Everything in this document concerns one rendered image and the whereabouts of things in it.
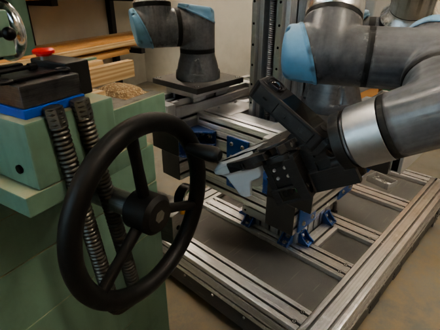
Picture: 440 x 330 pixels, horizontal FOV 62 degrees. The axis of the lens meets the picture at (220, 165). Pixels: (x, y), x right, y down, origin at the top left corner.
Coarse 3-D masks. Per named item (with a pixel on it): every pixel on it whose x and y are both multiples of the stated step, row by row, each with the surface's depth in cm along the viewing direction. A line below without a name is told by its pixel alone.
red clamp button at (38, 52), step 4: (36, 48) 51; (40, 48) 51; (44, 48) 51; (48, 48) 51; (52, 48) 52; (32, 52) 51; (36, 52) 51; (40, 52) 51; (44, 52) 51; (48, 52) 51; (52, 52) 52
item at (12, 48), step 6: (0, 12) 57; (6, 12) 58; (0, 18) 57; (6, 18) 58; (0, 24) 57; (6, 24) 58; (0, 30) 58; (0, 42) 58; (6, 42) 59; (12, 42) 60; (0, 48) 58; (6, 48) 59; (12, 48) 60; (0, 54) 58; (6, 54) 59; (12, 54) 60
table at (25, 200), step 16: (144, 96) 74; (160, 96) 77; (128, 112) 70; (144, 112) 74; (128, 160) 59; (0, 176) 50; (0, 192) 48; (16, 192) 46; (32, 192) 46; (48, 192) 48; (64, 192) 50; (16, 208) 47; (32, 208) 46; (48, 208) 48
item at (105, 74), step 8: (104, 64) 84; (112, 64) 84; (120, 64) 86; (128, 64) 88; (96, 72) 80; (104, 72) 82; (112, 72) 84; (120, 72) 86; (128, 72) 89; (96, 80) 81; (104, 80) 83; (112, 80) 85; (120, 80) 87
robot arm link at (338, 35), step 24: (312, 0) 47; (336, 0) 45; (360, 0) 46; (312, 24) 46; (336, 24) 45; (360, 24) 46; (288, 48) 46; (312, 48) 45; (336, 48) 44; (360, 48) 43; (288, 72) 48; (312, 72) 46; (336, 72) 45; (360, 72) 44
